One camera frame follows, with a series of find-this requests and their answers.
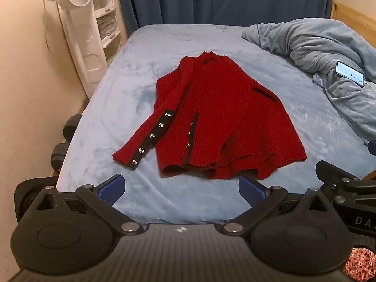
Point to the floral patterned clothing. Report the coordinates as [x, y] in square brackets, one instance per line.
[361, 265]

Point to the smartphone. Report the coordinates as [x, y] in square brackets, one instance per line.
[350, 73]

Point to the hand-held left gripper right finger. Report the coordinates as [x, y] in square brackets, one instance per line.
[252, 189]

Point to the bed with light blue sheet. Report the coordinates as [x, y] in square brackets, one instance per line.
[126, 94]

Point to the white standing fan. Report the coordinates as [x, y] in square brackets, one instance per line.
[77, 26]

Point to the white plastic shelf unit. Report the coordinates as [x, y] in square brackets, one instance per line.
[107, 23]

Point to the grey-blue fleece blanket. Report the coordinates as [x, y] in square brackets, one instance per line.
[323, 44]

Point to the black dumbbell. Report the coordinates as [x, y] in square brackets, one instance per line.
[70, 126]
[58, 155]

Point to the dark blue curtain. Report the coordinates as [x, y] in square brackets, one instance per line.
[223, 0]

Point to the red knit sweater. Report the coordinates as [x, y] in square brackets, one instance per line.
[220, 108]

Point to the wooden bed frame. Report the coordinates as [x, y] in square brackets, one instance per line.
[351, 13]

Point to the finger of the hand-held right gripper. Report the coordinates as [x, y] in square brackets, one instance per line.
[332, 171]

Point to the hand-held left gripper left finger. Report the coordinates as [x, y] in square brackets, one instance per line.
[111, 189]

